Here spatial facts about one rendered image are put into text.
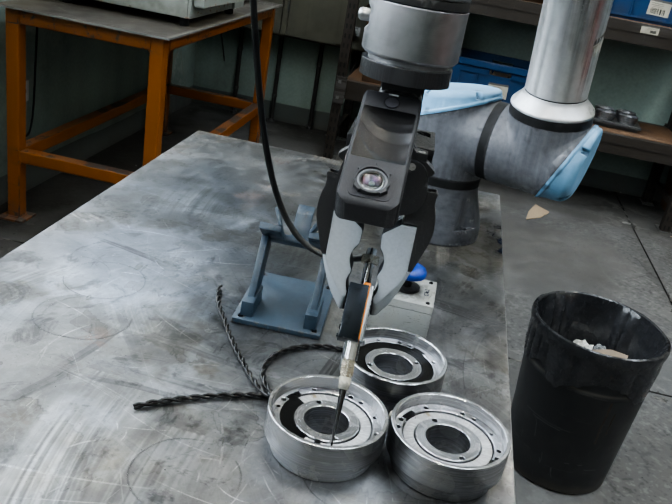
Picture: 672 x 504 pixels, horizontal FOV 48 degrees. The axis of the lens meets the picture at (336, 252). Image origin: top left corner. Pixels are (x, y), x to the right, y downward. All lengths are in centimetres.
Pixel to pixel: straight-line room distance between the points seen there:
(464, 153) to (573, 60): 20
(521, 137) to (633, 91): 367
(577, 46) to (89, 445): 74
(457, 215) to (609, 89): 360
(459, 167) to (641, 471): 135
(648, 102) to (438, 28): 422
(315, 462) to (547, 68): 63
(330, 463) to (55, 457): 22
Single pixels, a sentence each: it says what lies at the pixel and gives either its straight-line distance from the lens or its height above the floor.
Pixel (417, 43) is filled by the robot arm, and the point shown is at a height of 115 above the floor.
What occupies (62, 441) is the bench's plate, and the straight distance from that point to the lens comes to 67.
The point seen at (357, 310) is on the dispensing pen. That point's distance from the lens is 62.
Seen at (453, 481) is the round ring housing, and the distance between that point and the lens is 65.
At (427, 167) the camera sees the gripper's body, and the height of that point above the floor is 106.
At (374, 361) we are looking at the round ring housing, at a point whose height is 82.
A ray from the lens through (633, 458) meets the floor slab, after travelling 233.
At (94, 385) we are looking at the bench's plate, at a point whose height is 80.
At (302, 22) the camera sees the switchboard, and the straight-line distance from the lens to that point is 448.
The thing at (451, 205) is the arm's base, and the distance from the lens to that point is 115.
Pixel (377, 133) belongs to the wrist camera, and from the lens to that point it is 56.
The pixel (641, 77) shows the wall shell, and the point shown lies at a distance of 473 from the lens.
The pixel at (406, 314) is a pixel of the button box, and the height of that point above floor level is 83.
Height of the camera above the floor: 122
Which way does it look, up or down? 24 degrees down
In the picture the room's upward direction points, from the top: 10 degrees clockwise
